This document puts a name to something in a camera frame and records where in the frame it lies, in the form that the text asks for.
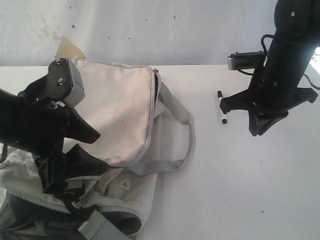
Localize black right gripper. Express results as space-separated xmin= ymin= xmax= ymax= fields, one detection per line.
xmin=219 ymin=37 xmax=318 ymax=137

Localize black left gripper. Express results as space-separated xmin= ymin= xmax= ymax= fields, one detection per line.
xmin=0 ymin=75 xmax=109 ymax=194

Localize white canvas backpack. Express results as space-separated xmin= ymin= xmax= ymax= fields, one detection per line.
xmin=0 ymin=58 xmax=194 ymax=240

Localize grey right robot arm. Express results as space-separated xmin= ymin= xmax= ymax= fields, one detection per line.
xmin=219 ymin=0 xmax=320 ymax=136

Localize black and white marker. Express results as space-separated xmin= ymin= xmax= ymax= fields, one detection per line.
xmin=216 ymin=90 xmax=228 ymax=125

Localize white backdrop curtain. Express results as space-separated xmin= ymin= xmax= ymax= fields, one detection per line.
xmin=0 ymin=0 xmax=276 ymax=66

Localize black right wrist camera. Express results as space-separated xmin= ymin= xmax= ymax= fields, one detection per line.
xmin=227 ymin=50 xmax=266 ymax=71

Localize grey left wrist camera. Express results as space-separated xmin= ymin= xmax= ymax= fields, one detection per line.
xmin=47 ymin=58 xmax=85 ymax=107

